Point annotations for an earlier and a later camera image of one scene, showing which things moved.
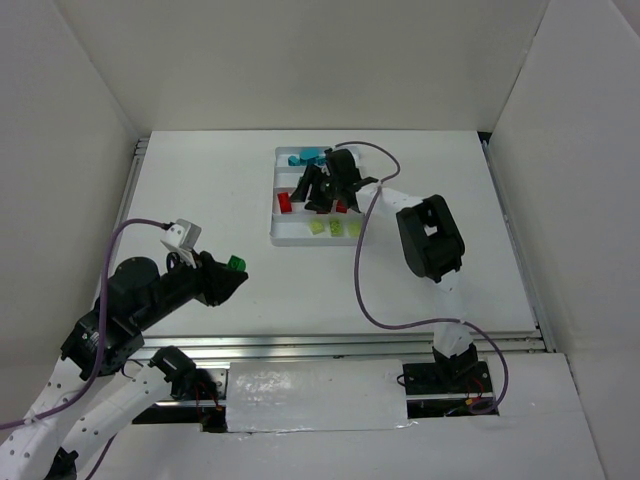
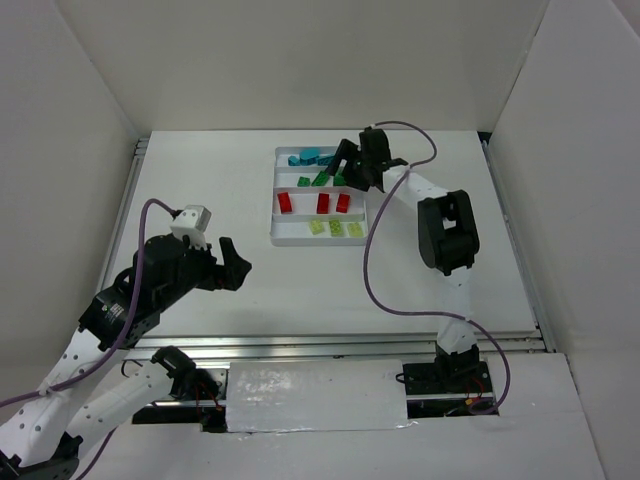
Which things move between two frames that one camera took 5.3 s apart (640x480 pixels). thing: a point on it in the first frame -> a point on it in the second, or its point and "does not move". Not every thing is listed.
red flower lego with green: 285,202 does not move
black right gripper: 329,185 -> 353,165
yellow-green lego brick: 336,227 does not move
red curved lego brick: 340,208 does not move
